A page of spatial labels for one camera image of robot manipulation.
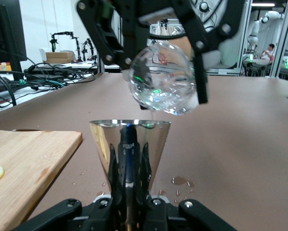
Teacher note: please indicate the cardboard box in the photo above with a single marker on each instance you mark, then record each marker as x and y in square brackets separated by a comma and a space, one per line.
[59, 57]

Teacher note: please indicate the steel double jigger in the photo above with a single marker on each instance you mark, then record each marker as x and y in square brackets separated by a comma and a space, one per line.
[100, 144]

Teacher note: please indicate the seated person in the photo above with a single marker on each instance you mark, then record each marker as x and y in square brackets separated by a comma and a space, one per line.
[268, 51]

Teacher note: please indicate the black articulated stand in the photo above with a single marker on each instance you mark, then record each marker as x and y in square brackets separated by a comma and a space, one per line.
[77, 48]
[62, 33]
[89, 49]

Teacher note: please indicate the aluminium frame post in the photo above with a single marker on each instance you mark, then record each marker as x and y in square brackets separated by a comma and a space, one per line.
[282, 38]

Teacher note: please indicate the small clear glass cup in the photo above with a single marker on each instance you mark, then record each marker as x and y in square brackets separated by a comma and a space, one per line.
[163, 79]

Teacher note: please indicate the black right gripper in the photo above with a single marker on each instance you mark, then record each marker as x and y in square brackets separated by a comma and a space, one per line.
[129, 14]

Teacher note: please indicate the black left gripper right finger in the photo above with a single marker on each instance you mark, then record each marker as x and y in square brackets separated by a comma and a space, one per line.
[189, 216]

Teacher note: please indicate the wooden cutting board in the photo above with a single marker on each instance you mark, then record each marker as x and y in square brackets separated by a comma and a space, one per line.
[26, 168]

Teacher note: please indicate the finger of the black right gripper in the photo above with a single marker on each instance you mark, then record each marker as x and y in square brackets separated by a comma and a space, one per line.
[201, 77]

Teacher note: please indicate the black monitor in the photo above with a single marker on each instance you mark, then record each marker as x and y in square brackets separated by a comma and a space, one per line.
[6, 31]

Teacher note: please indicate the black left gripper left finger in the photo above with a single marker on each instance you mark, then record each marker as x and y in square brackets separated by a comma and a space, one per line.
[69, 216]

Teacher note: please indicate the white lab robot arm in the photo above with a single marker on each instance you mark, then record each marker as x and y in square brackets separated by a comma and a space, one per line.
[256, 26]

